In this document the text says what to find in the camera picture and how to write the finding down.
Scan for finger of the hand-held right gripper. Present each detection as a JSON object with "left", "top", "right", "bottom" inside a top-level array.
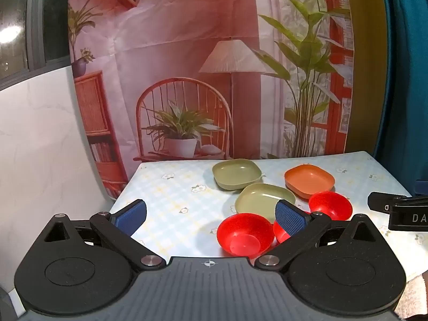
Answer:
[{"left": 367, "top": 192, "right": 413, "bottom": 213}]

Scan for green square plate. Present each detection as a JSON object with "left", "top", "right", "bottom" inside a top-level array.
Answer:
[
  {"left": 235, "top": 183, "right": 296, "bottom": 215},
  {"left": 212, "top": 159, "right": 262, "bottom": 191}
]

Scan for floral checked tablecloth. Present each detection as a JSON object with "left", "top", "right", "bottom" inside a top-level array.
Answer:
[{"left": 110, "top": 151, "right": 428, "bottom": 265}]

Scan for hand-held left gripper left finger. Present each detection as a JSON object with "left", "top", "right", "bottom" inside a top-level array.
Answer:
[{"left": 43, "top": 199, "right": 167, "bottom": 270}]

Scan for printed room backdrop cloth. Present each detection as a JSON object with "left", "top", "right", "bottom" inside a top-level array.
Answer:
[{"left": 68, "top": 0, "right": 355, "bottom": 202}]

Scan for red plastic bowl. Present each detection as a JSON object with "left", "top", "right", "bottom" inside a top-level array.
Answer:
[
  {"left": 308, "top": 191, "right": 353, "bottom": 221},
  {"left": 217, "top": 213, "right": 275, "bottom": 255},
  {"left": 273, "top": 210, "right": 311, "bottom": 245}
]

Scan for orange square plate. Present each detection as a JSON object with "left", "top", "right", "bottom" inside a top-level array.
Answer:
[{"left": 284, "top": 165, "right": 335, "bottom": 200}]

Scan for teal curtain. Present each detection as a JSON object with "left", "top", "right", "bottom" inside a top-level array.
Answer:
[{"left": 373, "top": 0, "right": 428, "bottom": 195}]

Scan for white towel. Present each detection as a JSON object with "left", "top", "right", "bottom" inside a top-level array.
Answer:
[{"left": 395, "top": 270, "right": 428, "bottom": 320}]

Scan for dark window frame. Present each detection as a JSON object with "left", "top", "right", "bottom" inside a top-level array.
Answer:
[{"left": 0, "top": 0, "right": 73, "bottom": 90}]

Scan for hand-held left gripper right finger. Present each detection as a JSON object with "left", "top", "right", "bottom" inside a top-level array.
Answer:
[{"left": 255, "top": 199, "right": 374, "bottom": 270}]

